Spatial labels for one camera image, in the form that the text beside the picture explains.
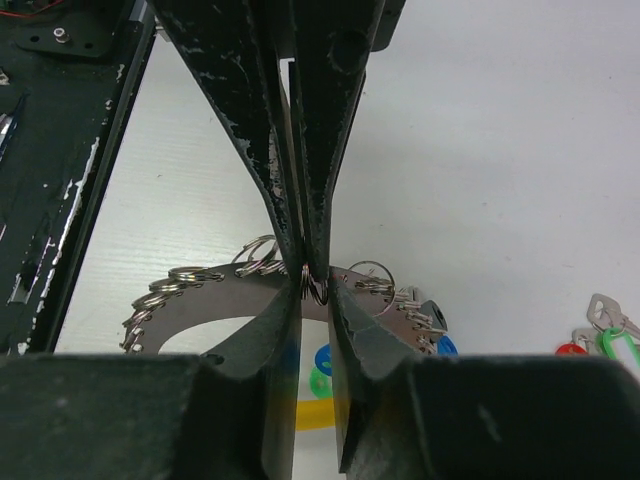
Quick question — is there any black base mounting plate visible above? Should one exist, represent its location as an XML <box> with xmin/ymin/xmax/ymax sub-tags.
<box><xmin>1</xmin><ymin>1</ymin><xmax>155</xmax><ymax>356</ymax></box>

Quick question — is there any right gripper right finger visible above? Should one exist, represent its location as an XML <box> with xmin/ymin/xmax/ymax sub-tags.
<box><xmin>328</xmin><ymin>280</ymin><xmax>639</xmax><ymax>479</ymax></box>

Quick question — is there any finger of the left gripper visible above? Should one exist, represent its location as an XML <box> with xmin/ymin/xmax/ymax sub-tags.
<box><xmin>152</xmin><ymin>1</ymin><xmax>303</xmax><ymax>265</ymax></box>
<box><xmin>289</xmin><ymin>1</ymin><xmax>405</xmax><ymax>273</ymax></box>

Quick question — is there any key organiser ring with keys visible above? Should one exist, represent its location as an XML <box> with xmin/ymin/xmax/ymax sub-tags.
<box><xmin>118</xmin><ymin>234</ymin><xmax>459</xmax><ymax>431</ymax></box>

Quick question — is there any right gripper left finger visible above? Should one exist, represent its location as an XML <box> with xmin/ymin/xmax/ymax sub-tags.
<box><xmin>1</xmin><ymin>285</ymin><xmax>301</xmax><ymax>479</ymax></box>

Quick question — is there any key with red tag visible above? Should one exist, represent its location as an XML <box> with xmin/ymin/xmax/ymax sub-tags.
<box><xmin>555</xmin><ymin>327</ymin><xmax>602</xmax><ymax>356</ymax></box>

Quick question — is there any key with green tag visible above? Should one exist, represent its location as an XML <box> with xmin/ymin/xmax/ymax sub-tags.
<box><xmin>586</xmin><ymin>293</ymin><xmax>639</xmax><ymax>380</ymax></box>

